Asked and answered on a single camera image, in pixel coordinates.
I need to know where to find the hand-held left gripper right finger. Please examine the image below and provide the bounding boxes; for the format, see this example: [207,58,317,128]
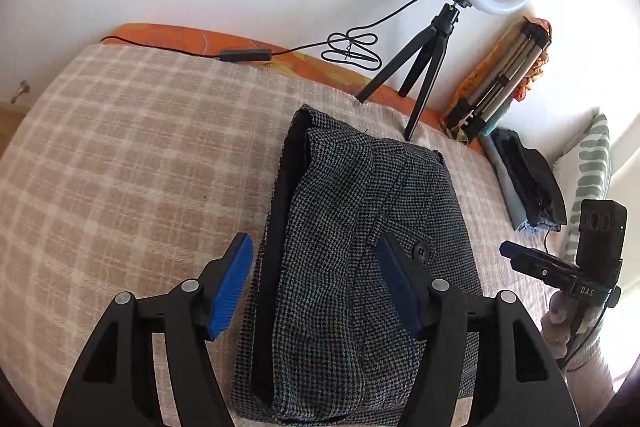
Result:
[376,234,581,427]

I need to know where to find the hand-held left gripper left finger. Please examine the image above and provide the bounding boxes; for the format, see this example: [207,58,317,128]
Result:
[52,233,254,427]

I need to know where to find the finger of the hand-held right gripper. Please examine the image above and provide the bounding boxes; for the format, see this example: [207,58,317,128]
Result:
[510,256,583,288]
[499,241,578,267]

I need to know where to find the grey houndstooth pants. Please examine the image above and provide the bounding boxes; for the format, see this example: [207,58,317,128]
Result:
[229,104,483,425]

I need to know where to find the person's right forearm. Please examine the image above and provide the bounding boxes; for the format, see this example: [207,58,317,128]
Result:
[565,337,618,375]

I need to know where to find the folded black pants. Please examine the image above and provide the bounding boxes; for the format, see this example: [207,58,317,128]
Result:
[500,129,568,228]

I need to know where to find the folded dark grey pants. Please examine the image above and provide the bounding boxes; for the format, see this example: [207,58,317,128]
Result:
[490,127,556,230]

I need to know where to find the person's right hand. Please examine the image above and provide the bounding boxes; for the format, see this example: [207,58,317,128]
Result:
[546,289,601,360]

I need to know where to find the folded light blue jeans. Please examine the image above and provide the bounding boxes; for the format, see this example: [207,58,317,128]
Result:
[482,127,541,233]

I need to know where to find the green leaf print pillow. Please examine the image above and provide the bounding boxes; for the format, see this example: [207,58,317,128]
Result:
[552,109,613,263]

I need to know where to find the pink checked blanket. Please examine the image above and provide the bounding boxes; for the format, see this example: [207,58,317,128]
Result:
[0,42,571,427]

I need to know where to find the folded silver tripod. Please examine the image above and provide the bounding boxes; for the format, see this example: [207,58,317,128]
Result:
[442,21,552,142]

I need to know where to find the black mini tripod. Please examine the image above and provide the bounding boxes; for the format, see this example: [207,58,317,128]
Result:
[356,2,463,142]

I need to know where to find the black ring light cable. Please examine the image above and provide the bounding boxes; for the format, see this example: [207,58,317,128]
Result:
[100,0,453,70]

